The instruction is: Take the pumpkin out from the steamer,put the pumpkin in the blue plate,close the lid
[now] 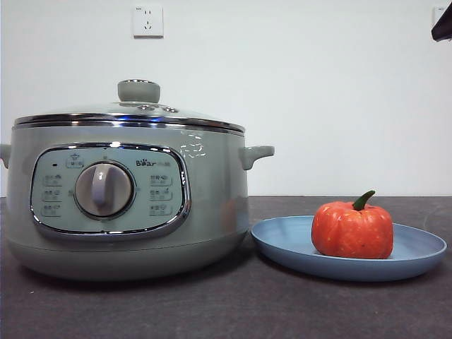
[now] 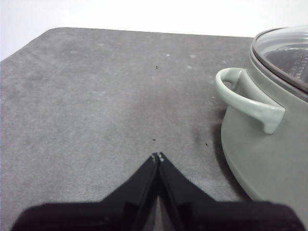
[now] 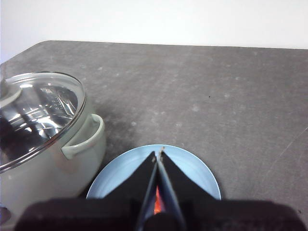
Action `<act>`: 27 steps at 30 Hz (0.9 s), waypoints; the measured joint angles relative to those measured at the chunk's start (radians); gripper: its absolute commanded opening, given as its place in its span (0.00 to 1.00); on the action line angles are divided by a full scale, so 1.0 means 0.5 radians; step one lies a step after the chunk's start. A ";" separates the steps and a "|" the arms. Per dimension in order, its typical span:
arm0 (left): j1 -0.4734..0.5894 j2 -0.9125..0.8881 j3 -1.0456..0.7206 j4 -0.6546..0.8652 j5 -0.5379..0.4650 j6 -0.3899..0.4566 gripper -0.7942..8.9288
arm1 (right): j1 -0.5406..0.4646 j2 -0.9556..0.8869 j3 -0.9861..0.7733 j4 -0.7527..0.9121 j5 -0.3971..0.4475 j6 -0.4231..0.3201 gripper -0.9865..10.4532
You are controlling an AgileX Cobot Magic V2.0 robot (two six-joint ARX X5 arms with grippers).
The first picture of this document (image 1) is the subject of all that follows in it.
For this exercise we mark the pale green electric steamer pot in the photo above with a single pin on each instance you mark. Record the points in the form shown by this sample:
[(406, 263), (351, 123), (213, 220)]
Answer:
[(212, 205)]

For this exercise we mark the white wall socket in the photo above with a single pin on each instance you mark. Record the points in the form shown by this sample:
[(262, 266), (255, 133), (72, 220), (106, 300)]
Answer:
[(437, 16), (148, 21)]

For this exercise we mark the glass lid with green knob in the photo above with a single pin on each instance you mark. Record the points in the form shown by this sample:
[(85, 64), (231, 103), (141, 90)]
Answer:
[(138, 92)]

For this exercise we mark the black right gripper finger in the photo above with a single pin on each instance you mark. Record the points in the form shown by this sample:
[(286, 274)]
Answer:
[(445, 26)]

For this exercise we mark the blue round plate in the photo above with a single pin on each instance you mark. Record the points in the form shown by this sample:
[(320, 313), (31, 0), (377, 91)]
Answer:
[(282, 243)]

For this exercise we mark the orange pumpkin with green stem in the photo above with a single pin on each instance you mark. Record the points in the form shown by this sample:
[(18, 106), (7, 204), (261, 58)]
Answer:
[(353, 233)]

